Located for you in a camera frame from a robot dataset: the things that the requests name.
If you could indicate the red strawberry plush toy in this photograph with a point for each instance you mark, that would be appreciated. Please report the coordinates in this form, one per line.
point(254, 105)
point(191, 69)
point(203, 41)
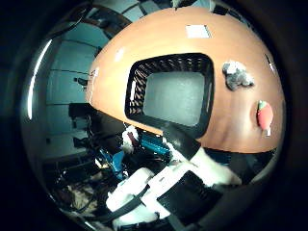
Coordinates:
point(265, 116)

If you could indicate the grey and white plush toy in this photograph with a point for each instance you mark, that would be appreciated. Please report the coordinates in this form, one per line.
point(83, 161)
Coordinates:
point(236, 77)

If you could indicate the blue box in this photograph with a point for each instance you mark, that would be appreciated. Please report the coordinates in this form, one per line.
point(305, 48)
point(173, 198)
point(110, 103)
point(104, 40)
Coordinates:
point(154, 145)

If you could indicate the blue plastic object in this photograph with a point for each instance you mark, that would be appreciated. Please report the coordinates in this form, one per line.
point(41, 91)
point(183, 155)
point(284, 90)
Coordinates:
point(117, 163)

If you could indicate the white and red plush object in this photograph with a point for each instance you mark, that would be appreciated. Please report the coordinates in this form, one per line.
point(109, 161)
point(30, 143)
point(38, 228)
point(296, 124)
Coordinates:
point(129, 141)

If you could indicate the black plastic mesh basket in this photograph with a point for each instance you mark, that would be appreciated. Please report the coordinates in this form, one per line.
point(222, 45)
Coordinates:
point(138, 93)

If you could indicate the white paper sheet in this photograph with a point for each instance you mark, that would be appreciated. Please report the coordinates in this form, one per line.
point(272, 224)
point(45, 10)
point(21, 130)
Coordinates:
point(197, 31)

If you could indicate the long ceiling light strip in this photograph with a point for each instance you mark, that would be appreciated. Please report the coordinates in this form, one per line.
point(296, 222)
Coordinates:
point(33, 86)

